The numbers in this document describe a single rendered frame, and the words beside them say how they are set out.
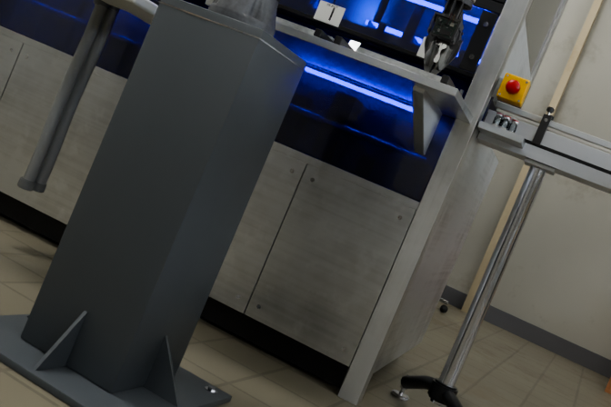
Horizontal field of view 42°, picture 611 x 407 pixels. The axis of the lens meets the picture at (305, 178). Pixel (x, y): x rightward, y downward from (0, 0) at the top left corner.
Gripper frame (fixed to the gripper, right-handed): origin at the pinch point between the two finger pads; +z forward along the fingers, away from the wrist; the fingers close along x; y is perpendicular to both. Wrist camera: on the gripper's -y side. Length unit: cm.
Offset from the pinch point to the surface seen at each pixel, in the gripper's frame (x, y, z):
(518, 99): 20.6, -23.5, -5.6
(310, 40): -27.8, 15.8, 5.0
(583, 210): 54, -411, -12
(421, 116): 2.0, -1.5, 10.9
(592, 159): 45, -35, 1
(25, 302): -63, 33, 92
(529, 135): 26.4, -34.9, 1.2
